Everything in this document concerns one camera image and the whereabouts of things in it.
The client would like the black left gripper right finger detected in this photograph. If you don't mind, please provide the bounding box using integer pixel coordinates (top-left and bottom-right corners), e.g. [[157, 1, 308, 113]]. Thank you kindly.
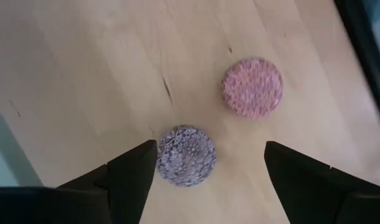
[[264, 141, 346, 224]]

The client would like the purple ball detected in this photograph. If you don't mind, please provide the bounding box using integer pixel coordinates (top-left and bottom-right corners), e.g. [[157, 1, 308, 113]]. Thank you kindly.
[[156, 124, 218, 188]]

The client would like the black aluminium frame rail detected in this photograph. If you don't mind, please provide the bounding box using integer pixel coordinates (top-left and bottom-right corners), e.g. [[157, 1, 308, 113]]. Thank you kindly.
[[333, 0, 380, 125]]

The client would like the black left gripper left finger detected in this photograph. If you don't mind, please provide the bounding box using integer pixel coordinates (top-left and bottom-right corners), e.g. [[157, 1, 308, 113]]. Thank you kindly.
[[96, 140, 159, 224]]

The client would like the pink ball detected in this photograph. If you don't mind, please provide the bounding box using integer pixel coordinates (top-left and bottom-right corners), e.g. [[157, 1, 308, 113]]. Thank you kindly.
[[220, 57, 284, 121]]

